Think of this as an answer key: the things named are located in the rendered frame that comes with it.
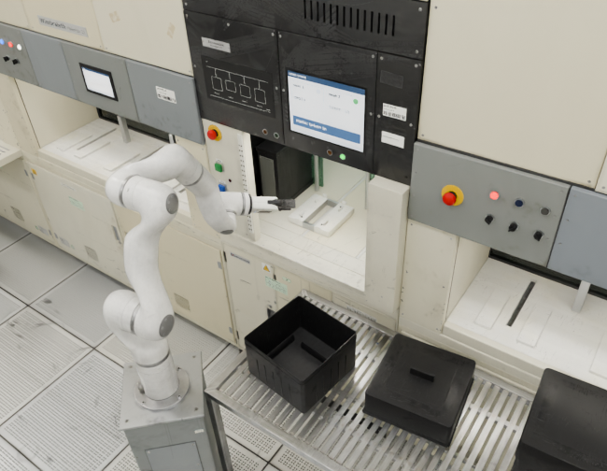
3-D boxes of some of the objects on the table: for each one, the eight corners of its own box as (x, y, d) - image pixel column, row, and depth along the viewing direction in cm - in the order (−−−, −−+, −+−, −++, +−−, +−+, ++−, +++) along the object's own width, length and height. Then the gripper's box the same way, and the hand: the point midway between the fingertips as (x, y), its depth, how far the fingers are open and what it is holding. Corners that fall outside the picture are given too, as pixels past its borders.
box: (501, 489, 170) (518, 441, 154) (528, 415, 188) (545, 365, 173) (607, 540, 158) (637, 493, 142) (624, 455, 176) (652, 406, 161)
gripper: (251, 189, 203) (301, 191, 210) (239, 197, 218) (285, 199, 225) (252, 210, 202) (301, 211, 209) (239, 217, 218) (286, 218, 224)
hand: (288, 205), depth 216 cm, fingers open, 4 cm apart
